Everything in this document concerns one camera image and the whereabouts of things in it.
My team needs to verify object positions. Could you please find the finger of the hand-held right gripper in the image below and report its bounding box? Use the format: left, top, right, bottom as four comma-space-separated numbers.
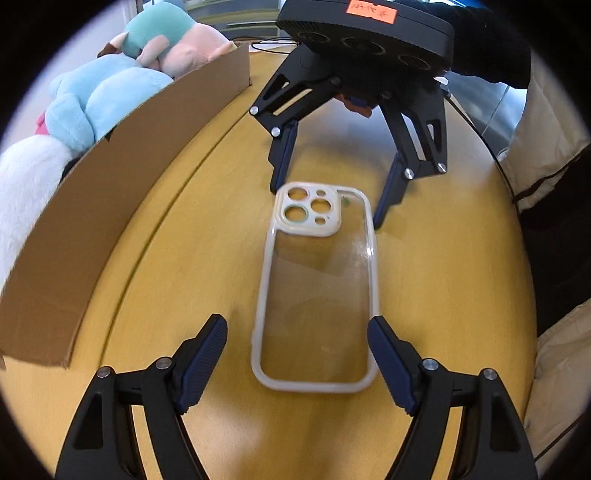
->
249, 55, 343, 195
372, 82, 450, 230

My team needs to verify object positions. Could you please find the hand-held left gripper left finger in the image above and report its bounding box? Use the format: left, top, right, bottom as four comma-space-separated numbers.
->
55, 314, 229, 480

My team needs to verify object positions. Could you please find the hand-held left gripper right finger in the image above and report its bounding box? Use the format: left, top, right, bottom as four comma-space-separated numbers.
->
367, 315, 539, 480

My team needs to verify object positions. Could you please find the clear phone case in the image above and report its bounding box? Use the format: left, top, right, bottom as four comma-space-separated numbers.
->
250, 182, 380, 394

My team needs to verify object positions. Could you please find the large cardboard box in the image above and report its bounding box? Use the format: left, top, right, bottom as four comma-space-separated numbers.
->
0, 42, 253, 370

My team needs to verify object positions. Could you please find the teal and pink plush toy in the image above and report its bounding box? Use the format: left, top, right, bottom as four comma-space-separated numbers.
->
98, 4, 239, 78

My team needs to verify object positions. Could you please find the cream padded jacket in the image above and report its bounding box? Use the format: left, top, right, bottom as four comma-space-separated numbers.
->
495, 73, 591, 464

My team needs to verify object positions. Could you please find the light blue plush toy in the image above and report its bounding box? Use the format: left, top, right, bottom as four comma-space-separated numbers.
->
44, 59, 175, 154

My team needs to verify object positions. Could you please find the white plush toy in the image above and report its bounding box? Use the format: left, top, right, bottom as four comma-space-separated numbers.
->
0, 135, 80, 288

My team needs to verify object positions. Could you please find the black cable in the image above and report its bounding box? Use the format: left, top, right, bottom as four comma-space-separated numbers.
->
248, 39, 302, 57

